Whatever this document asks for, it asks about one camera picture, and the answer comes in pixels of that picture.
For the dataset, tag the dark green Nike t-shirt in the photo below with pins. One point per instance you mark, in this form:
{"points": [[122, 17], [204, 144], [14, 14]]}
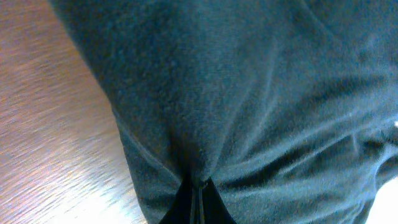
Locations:
{"points": [[290, 107]]}

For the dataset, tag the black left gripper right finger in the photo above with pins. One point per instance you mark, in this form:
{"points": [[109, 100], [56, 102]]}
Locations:
{"points": [[211, 208]]}

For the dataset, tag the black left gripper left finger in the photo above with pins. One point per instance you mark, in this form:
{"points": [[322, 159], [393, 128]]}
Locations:
{"points": [[184, 209]]}

